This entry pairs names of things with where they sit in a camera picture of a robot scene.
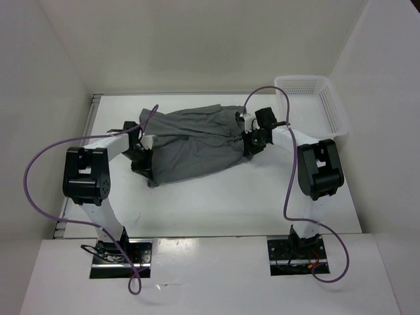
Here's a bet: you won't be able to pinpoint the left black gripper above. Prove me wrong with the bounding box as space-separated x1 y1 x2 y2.
121 146 153 179

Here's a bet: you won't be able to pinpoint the grey shorts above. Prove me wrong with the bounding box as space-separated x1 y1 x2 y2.
140 104 250 187

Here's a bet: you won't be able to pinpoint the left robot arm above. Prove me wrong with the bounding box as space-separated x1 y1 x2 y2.
62 121 156 263

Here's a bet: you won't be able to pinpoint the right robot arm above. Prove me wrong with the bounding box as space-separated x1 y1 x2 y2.
236 108 344 258

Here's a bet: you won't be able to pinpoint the white plastic basket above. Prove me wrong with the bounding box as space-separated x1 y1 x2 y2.
274 75 348 138

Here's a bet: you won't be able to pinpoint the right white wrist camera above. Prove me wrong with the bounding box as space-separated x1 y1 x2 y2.
236 112 258 133

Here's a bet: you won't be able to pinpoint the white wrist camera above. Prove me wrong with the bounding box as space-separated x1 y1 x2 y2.
236 112 258 133
140 135 156 150

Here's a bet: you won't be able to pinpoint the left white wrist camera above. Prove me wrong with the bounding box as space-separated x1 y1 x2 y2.
140 135 156 150

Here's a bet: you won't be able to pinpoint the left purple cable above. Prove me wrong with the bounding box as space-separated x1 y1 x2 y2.
22 104 160 295

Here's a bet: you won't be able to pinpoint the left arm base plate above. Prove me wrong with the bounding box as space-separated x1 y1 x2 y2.
81 238 153 280

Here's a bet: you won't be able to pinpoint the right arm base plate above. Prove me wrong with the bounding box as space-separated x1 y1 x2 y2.
267 236 330 276

